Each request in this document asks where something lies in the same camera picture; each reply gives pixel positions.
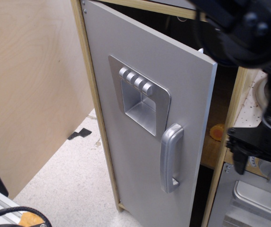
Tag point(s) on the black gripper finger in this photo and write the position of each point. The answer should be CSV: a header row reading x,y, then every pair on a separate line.
x,y
240,161

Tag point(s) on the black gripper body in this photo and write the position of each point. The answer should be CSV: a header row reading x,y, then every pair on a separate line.
x,y
255,142

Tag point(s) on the silver fridge door handle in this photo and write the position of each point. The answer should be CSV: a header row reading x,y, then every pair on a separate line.
x,y
169,140

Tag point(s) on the silver toy fridge door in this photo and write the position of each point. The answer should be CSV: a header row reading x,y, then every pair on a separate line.
x,y
189,77

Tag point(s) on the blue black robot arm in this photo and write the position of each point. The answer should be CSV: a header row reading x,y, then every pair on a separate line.
x,y
245,33

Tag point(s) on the orange toy food piece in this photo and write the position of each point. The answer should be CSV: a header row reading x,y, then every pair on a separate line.
x,y
216,131

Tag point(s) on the white speckled kitchen counter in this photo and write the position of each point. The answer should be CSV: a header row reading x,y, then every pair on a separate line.
x,y
256,101

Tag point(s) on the silver oven door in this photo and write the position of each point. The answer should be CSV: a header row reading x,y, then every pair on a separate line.
x,y
241,200

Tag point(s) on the silver ice dispenser panel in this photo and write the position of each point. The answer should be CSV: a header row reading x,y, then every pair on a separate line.
x,y
140,98

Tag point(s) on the black tape on floor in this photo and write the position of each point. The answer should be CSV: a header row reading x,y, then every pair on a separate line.
x,y
83,133

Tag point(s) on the plywood side board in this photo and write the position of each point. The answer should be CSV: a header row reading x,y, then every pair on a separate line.
x,y
44,89

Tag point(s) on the orange tape piece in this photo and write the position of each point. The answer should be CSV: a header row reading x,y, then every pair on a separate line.
x,y
29,219

